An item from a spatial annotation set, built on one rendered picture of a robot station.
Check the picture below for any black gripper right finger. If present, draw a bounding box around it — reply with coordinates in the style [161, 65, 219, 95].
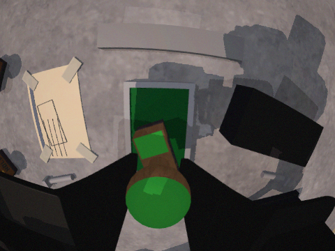
[179, 158, 335, 251]

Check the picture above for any wooden stamp with yellow knob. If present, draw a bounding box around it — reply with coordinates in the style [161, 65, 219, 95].
[0, 149, 17, 176]

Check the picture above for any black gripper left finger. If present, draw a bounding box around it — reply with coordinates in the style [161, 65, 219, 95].
[0, 153, 137, 251]

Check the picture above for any cream paper card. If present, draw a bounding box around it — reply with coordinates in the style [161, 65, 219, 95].
[22, 57, 97, 163]

